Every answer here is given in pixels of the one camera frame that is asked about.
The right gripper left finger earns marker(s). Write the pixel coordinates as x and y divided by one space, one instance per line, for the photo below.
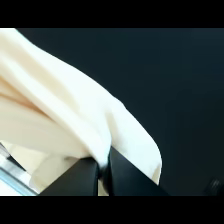
78 180

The cream shirt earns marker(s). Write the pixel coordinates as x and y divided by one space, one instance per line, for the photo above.
56 106

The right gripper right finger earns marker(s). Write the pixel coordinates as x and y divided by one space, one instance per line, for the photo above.
128 180

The silver frame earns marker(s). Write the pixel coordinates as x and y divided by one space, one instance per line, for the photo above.
11 173

